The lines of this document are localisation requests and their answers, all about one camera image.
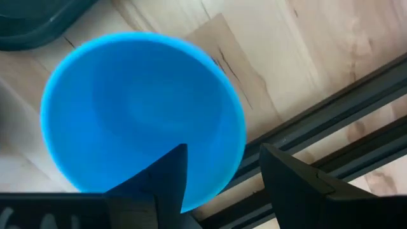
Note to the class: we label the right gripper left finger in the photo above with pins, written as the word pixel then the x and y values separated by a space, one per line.
pixel 155 197

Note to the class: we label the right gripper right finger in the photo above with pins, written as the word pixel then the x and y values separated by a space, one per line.
pixel 295 197

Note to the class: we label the blue bowl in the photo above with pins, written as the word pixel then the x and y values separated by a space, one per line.
pixel 127 105

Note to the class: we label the dark green tray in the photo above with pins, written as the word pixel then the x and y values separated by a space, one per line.
pixel 25 22

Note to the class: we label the black aluminium table frame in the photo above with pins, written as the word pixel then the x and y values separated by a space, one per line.
pixel 318 122

